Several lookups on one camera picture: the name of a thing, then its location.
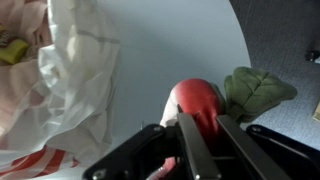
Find yellow plush item in bag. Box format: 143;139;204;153
0;24;29;64

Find white red plastic bag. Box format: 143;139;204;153
0;0;120;180

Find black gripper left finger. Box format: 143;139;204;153
177;113;221;180

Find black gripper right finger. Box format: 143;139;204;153
217;115;291;180

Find red plush radish toy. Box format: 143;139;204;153
146;66;299;180

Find round white table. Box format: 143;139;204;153
49;0;252;180

